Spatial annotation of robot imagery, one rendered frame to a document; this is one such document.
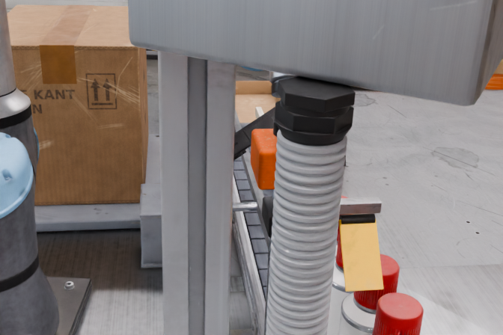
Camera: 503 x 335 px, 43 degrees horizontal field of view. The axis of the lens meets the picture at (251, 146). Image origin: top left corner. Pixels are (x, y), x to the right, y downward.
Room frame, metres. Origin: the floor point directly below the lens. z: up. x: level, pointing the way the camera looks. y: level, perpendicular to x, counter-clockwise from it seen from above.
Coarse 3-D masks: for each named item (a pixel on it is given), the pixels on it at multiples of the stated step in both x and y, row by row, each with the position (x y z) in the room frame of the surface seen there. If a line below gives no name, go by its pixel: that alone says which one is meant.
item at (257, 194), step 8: (240, 128) 1.02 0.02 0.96; (248, 152) 0.92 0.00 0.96; (248, 160) 0.89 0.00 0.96; (248, 168) 0.86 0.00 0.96; (248, 176) 0.85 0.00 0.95; (256, 184) 0.81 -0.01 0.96; (256, 192) 0.78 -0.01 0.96; (256, 200) 0.76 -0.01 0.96; (264, 224) 0.70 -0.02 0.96; (264, 232) 0.69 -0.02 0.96
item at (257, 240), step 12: (240, 168) 1.03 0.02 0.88; (240, 180) 0.98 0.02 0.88; (240, 192) 0.94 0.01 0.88; (264, 192) 0.94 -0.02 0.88; (252, 216) 0.86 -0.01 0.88; (252, 228) 0.83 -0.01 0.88; (252, 240) 0.79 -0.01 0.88; (264, 240) 0.79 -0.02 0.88; (264, 252) 0.76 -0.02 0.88; (264, 264) 0.73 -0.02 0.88; (264, 276) 0.70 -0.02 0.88; (264, 288) 0.68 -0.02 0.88
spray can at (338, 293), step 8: (336, 256) 0.48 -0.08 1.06; (336, 264) 0.48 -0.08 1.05; (336, 272) 0.48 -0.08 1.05; (336, 280) 0.47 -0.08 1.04; (336, 288) 0.46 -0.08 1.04; (344, 288) 0.46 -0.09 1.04; (336, 296) 0.46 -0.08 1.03; (344, 296) 0.46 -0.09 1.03; (336, 304) 0.46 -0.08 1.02; (336, 312) 0.46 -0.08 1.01; (336, 320) 0.46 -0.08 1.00; (328, 328) 0.47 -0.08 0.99; (336, 328) 0.46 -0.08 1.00
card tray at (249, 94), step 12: (240, 84) 1.58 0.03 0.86; (252, 84) 1.58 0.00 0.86; (264, 84) 1.58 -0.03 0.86; (240, 96) 1.56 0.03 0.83; (252, 96) 1.56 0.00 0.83; (264, 96) 1.56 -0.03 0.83; (240, 108) 1.47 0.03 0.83; (252, 108) 1.47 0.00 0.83; (264, 108) 1.47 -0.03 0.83; (240, 120) 1.39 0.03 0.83; (252, 120) 1.39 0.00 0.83
